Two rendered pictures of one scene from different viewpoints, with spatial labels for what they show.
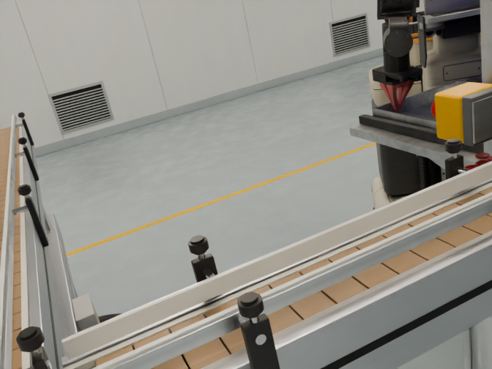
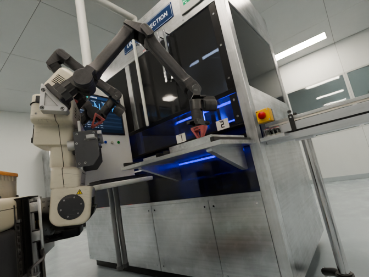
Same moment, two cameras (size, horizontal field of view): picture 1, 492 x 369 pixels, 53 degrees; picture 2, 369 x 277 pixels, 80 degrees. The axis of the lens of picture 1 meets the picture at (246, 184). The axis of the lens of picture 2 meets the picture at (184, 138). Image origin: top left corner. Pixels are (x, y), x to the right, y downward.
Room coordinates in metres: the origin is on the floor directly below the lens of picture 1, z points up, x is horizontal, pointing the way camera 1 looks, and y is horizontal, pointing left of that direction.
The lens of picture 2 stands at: (1.72, 0.41, 0.77)
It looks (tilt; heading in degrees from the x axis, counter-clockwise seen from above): 9 degrees up; 238
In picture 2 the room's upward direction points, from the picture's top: 11 degrees counter-clockwise
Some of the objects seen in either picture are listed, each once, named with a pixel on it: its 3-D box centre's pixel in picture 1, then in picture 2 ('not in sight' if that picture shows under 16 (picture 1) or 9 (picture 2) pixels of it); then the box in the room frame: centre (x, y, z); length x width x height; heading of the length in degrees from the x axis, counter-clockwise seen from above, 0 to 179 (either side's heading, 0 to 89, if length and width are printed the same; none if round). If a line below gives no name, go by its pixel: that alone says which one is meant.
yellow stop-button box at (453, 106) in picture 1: (469, 113); (264, 116); (0.70, -0.35, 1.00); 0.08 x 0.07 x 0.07; 20
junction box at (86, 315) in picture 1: (87, 319); not in sight; (1.15, 0.49, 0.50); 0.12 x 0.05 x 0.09; 20
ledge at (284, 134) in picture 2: not in sight; (275, 137); (0.65, -0.35, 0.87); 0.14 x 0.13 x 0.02; 20
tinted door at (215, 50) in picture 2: not in sight; (197, 59); (0.82, -0.66, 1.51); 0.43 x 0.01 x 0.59; 110
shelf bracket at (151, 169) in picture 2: not in sight; (161, 174); (1.11, -0.91, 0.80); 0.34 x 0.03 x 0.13; 20
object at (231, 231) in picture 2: not in sight; (186, 208); (0.62, -1.53, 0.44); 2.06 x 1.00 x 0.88; 110
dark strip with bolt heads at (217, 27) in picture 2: not in sight; (224, 60); (0.77, -0.47, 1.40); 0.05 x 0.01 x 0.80; 110
